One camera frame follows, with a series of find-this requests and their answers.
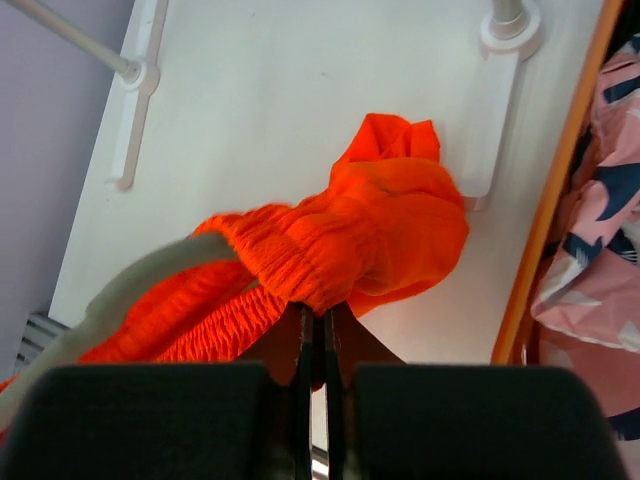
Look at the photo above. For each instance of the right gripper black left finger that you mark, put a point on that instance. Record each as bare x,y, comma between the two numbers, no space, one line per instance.
246,419

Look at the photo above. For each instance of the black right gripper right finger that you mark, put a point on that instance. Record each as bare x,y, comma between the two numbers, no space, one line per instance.
391,420

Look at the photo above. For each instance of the brown clothes hanger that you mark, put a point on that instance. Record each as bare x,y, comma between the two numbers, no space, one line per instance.
183,303

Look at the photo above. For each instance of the orange shorts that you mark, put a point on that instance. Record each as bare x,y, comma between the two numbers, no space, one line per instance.
390,225

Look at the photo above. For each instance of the pink patterned shorts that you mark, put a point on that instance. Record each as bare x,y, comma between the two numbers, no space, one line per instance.
587,303

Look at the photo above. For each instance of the orange plastic basket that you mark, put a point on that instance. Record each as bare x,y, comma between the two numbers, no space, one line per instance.
515,332

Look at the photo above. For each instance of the white silver clothes rack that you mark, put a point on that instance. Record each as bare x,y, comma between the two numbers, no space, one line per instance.
509,34

